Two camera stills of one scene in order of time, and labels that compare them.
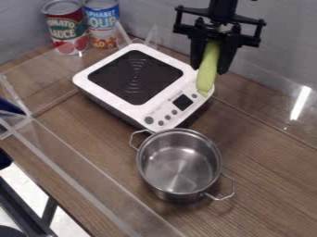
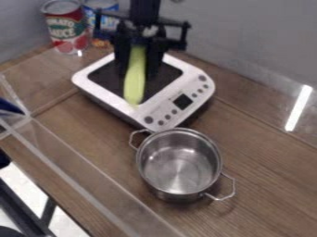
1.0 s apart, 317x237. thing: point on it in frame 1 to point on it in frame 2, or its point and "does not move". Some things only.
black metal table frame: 22,210 does not move
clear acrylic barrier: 55,193 does not move
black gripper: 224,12 to 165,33
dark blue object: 7,106 does not move
